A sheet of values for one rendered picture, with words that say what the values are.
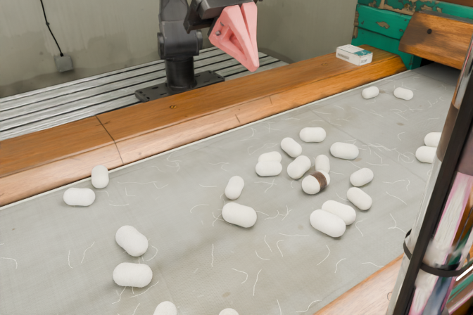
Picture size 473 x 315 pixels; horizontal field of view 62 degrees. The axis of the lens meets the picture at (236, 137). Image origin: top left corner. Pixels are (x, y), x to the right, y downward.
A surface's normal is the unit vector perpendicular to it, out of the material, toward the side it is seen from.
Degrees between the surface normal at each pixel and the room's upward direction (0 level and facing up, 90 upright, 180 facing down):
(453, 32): 67
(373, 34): 88
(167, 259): 0
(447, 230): 90
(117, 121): 0
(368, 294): 0
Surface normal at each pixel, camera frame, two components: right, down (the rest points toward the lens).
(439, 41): -0.77, -0.07
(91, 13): 0.60, 0.41
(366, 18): -0.83, 0.29
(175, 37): 0.28, 0.18
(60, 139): -0.01, -0.85
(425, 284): -0.50, 0.46
